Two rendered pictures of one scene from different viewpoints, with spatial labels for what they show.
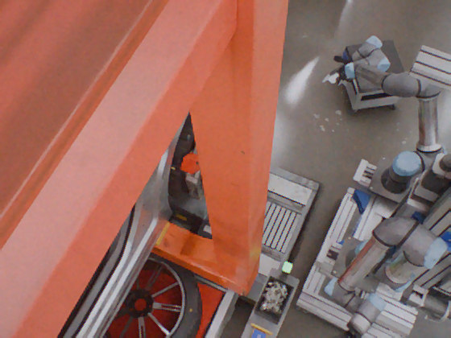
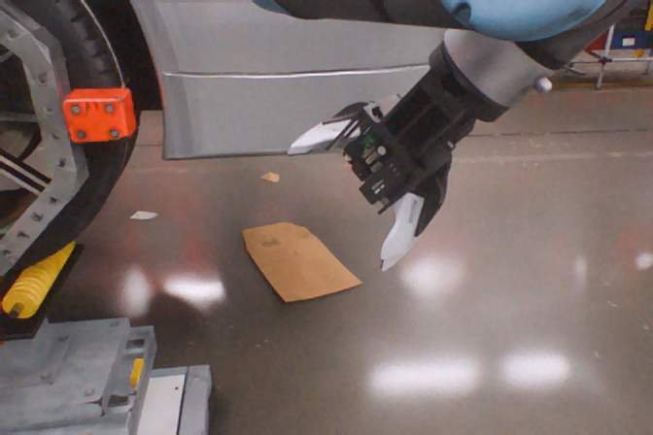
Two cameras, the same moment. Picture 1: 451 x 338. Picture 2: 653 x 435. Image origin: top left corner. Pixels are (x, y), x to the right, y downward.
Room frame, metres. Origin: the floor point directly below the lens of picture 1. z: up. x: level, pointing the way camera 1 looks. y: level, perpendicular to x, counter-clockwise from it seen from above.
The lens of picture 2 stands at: (1.31, -1.05, 1.09)
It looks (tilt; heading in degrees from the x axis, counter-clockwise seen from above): 26 degrees down; 51
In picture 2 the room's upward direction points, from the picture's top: straight up
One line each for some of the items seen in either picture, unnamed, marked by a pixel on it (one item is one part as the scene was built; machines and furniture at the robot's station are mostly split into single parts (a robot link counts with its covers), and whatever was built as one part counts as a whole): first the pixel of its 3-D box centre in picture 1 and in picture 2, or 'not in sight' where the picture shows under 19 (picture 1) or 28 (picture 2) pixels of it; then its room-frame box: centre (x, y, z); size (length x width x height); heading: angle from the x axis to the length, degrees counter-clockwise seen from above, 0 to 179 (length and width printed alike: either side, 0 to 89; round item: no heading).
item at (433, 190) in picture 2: not in sight; (418, 189); (1.65, -0.76, 0.90); 0.05 x 0.02 x 0.09; 108
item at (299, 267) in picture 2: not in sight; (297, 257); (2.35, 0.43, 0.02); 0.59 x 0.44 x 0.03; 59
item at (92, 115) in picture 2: not in sight; (101, 115); (1.56, -0.15, 0.85); 0.09 x 0.08 x 0.07; 149
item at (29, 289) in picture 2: not in sight; (42, 270); (1.44, 0.03, 0.51); 0.29 x 0.06 x 0.06; 59
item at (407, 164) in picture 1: (405, 166); not in sight; (1.01, -0.92, 0.98); 0.13 x 0.12 x 0.14; 105
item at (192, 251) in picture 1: (181, 242); not in sight; (0.83, 0.24, 0.69); 0.52 x 0.17 x 0.35; 59
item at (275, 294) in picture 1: (274, 300); not in sight; (0.52, -0.22, 0.51); 0.20 x 0.14 x 0.13; 148
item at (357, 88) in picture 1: (370, 78); not in sight; (2.10, -1.17, 0.17); 0.43 x 0.36 x 0.34; 3
